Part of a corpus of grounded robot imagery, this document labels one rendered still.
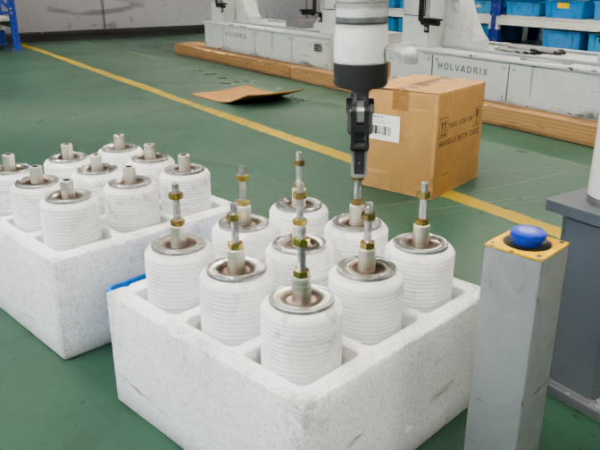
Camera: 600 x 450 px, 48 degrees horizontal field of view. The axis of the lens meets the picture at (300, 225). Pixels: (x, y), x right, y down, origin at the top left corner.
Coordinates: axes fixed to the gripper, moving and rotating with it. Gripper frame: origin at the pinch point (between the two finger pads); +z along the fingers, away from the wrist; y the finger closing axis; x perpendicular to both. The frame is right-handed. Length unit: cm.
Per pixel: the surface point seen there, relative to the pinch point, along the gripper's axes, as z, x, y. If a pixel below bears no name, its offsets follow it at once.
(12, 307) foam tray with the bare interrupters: 31, -63, -12
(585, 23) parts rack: 16, 180, -474
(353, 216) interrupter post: 8.3, -0.7, 0.3
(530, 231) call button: 1.9, 19.2, 22.0
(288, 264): 10.6, -9.1, 13.1
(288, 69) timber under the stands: 30, -40, -318
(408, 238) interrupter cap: 9.6, 7.1, 5.7
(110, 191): 9.8, -42.9, -14.7
